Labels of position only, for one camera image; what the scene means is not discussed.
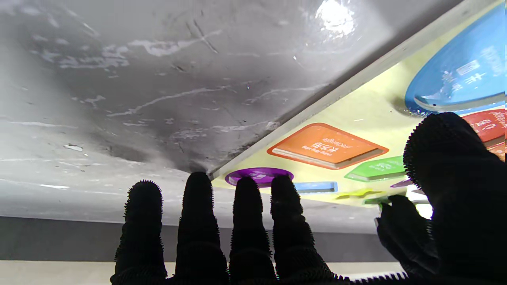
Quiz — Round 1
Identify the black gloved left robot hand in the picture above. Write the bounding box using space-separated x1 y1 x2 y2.
374 194 437 277

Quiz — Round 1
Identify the yellow wooden shape puzzle board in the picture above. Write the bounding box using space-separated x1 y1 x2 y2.
209 0 507 209

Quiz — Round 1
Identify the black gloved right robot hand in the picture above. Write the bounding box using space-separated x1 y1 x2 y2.
111 113 507 285

